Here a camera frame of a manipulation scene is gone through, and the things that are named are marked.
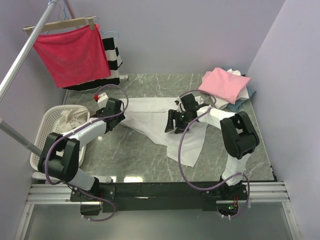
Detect cream clothes in basket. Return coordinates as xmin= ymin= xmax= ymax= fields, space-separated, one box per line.
xmin=56 ymin=106 xmax=90 ymax=133

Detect blue wire hanger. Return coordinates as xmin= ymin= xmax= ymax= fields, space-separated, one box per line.
xmin=99 ymin=30 xmax=120 ymax=40

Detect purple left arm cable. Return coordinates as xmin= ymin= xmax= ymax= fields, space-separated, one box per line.
xmin=44 ymin=84 xmax=130 ymax=223

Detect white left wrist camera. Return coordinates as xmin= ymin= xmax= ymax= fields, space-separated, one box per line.
xmin=93 ymin=92 xmax=109 ymax=109

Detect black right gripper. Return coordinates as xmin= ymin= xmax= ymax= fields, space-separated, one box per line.
xmin=164 ymin=109 xmax=191 ymax=135

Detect white plastic laundry basket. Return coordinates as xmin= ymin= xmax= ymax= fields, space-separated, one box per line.
xmin=29 ymin=104 xmax=91 ymax=173

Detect wooden clip hanger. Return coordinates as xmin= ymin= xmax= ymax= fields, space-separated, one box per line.
xmin=22 ymin=15 xmax=99 ymax=36

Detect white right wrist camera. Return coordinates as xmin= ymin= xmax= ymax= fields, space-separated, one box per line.
xmin=174 ymin=100 xmax=183 ymax=112

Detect metal clothes rack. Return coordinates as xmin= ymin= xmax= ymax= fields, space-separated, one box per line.
xmin=0 ymin=0 xmax=130 ymax=181

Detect aluminium rail frame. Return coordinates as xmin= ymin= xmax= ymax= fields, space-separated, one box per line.
xmin=14 ymin=182 xmax=302 ymax=240

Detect black white checkered cloth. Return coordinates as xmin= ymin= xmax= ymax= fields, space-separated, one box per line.
xmin=66 ymin=37 xmax=123 ymax=91

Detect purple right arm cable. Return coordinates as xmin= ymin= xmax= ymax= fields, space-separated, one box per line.
xmin=177 ymin=89 xmax=252 ymax=221

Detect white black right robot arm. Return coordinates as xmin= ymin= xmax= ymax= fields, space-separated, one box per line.
xmin=164 ymin=93 xmax=260 ymax=200

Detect white t shirt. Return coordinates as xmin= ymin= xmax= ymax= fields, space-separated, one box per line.
xmin=120 ymin=97 xmax=208 ymax=167
xmin=209 ymin=68 xmax=251 ymax=110

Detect black base beam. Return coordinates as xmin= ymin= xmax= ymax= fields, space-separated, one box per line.
xmin=70 ymin=181 xmax=250 ymax=217

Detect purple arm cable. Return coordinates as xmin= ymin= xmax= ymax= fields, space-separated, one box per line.
xmin=44 ymin=84 xmax=130 ymax=223
xmin=177 ymin=89 xmax=252 ymax=221

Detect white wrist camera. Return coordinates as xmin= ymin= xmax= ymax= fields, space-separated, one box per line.
xmin=93 ymin=92 xmax=109 ymax=109
xmin=174 ymin=100 xmax=183 ymax=112

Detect folded pink t shirt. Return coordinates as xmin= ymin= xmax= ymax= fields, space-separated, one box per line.
xmin=198 ymin=67 xmax=252 ymax=106

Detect red hanging towel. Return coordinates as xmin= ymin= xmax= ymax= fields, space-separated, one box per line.
xmin=33 ymin=24 xmax=111 ymax=88

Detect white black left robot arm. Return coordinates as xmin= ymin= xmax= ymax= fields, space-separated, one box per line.
xmin=37 ymin=98 xmax=128 ymax=201

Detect folded white t shirt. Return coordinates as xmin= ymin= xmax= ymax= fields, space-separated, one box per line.
xmin=209 ymin=68 xmax=251 ymax=110

